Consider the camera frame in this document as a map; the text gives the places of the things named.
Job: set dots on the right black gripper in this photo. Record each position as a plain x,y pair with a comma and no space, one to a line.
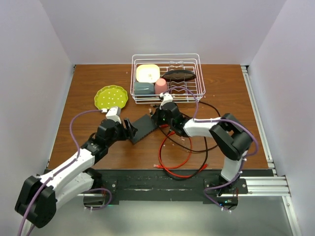
156,116

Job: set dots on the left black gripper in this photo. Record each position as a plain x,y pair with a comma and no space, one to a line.
127,133

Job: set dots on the black network switch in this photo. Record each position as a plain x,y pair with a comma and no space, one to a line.
145,126

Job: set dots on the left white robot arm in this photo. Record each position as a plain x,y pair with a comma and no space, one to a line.
41,197

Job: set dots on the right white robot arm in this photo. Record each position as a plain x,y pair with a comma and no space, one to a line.
232,138

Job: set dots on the pink plastic cup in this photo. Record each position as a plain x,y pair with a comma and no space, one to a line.
160,86

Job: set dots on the grey-blue cup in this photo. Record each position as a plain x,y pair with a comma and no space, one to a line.
144,88

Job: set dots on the dark brown oval plate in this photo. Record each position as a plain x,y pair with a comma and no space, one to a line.
179,75

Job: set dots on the green scalloped plate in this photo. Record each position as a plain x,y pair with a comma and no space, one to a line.
111,96

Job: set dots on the yellow square bowl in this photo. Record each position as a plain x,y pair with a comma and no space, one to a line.
147,73

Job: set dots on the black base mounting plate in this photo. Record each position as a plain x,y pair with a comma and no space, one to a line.
155,185

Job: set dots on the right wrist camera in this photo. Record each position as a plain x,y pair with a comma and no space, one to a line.
165,98

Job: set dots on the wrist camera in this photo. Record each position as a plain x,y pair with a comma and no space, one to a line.
165,98
114,114

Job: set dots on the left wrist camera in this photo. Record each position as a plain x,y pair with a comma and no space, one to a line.
114,114

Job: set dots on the white wire dish rack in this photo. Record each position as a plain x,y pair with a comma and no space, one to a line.
186,91

